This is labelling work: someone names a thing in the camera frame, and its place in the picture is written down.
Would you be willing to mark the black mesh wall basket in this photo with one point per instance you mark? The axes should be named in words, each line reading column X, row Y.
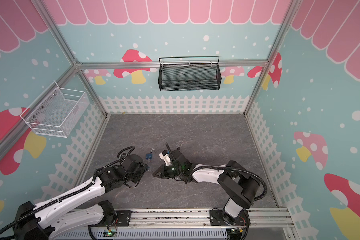
column 195, row 73

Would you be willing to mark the large blue padlock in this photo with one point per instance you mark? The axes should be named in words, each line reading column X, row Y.
column 149, row 156

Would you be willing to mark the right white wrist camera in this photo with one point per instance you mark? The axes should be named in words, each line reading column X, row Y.
column 164, row 155

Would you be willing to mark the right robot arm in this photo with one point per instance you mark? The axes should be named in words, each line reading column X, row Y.
column 242, row 186

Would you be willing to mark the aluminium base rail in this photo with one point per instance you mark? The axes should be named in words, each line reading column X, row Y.
column 171, row 218

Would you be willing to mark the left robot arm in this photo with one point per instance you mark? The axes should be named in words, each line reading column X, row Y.
column 46, row 220

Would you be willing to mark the white mesh wall basket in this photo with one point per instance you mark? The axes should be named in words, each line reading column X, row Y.
column 57, row 112

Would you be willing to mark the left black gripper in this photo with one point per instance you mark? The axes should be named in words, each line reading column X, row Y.
column 144, row 168

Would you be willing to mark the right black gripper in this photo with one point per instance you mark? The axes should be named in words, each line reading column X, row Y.
column 164, row 171

